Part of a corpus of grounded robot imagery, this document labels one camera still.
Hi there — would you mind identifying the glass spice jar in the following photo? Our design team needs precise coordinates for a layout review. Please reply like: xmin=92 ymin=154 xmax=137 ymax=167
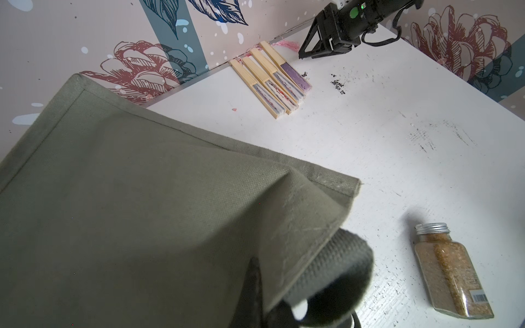
xmin=414 ymin=223 xmax=494 ymax=320

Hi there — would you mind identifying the olive green tote bag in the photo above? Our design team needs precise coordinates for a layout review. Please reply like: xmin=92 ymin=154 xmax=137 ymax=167
xmin=1 ymin=75 xmax=374 ymax=327

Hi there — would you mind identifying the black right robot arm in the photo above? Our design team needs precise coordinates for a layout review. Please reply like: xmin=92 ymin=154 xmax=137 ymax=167
xmin=298 ymin=0 xmax=423 ymax=60

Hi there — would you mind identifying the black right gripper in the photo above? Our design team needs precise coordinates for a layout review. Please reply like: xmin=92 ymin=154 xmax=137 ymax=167
xmin=298 ymin=1 xmax=368 ymax=59

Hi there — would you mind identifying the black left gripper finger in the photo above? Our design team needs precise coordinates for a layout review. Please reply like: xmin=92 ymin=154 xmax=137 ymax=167
xmin=229 ymin=257 xmax=263 ymax=328

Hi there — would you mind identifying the purple folding fan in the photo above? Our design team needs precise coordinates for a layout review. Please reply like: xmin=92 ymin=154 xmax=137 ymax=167
xmin=259 ymin=41 xmax=312 ymax=93

